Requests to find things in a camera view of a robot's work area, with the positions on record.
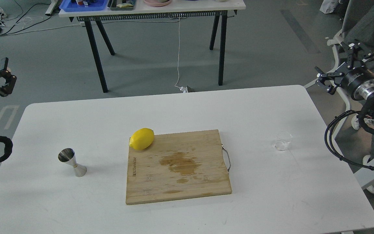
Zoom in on blue plastic tray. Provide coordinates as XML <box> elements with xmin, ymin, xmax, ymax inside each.
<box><xmin>59</xmin><ymin>0</ymin><xmax>109</xmax><ymax>12</ymax></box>

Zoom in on small clear glass cup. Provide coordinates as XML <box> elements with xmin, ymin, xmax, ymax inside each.
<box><xmin>274</xmin><ymin>131</ymin><xmax>293</xmax><ymax>151</ymax></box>

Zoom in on steel double jigger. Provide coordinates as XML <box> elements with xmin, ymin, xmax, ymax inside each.
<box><xmin>58</xmin><ymin>148</ymin><xmax>87</xmax><ymax>177</ymax></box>

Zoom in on white hanging cable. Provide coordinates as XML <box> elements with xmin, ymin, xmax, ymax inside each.
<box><xmin>174</xmin><ymin>18</ymin><xmax>189</xmax><ymax>93</ymax></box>

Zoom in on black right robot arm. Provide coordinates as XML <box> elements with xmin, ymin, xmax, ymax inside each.
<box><xmin>316</xmin><ymin>41</ymin><xmax>374</xmax><ymax>166</ymax></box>

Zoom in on yellow lemon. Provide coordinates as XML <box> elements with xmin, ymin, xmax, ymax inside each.
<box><xmin>129</xmin><ymin>128</ymin><xmax>155</xmax><ymax>150</ymax></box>

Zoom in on white plastic bag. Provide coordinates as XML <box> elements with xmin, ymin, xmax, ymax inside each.
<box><xmin>319</xmin><ymin>0</ymin><xmax>343</xmax><ymax>14</ymax></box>

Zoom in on dark tray with items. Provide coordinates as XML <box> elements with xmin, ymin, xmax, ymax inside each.
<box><xmin>107</xmin><ymin>0</ymin><xmax>136</xmax><ymax>11</ymax></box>

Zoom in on white background table black legs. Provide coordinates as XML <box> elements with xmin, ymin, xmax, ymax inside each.
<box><xmin>59</xmin><ymin>0</ymin><xmax>246</xmax><ymax>93</ymax></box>

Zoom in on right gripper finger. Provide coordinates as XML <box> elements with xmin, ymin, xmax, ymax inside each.
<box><xmin>341</xmin><ymin>40</ymin><xmax>374</xmax><ymax>69</ymax></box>
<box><xmin>315</xmin><ymin>66</ymin><xmax>344</xmax><ymax>95</ymax></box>

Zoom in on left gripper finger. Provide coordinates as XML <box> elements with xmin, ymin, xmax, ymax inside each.
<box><xmin>0</xmin><ymin>58</ymin><xmax>17</xmax><ymax>97</ymax></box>

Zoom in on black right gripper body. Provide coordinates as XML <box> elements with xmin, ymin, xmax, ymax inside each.
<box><xmin>339</xmin><ymin>66</ymin><xmax>374</xmax><ymax>101</ymax></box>

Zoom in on pink plate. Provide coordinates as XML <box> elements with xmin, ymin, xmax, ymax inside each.
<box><xmin>144</xmin><ymin>0</ymin><xmax>172</xmax><ymax>7</ymax></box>

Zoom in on bamboo cutting board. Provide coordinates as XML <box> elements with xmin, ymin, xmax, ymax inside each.
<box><xmin>126</xmin><ymin>129</ymin><xmax>232</xmax><ymax>205</ymax></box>

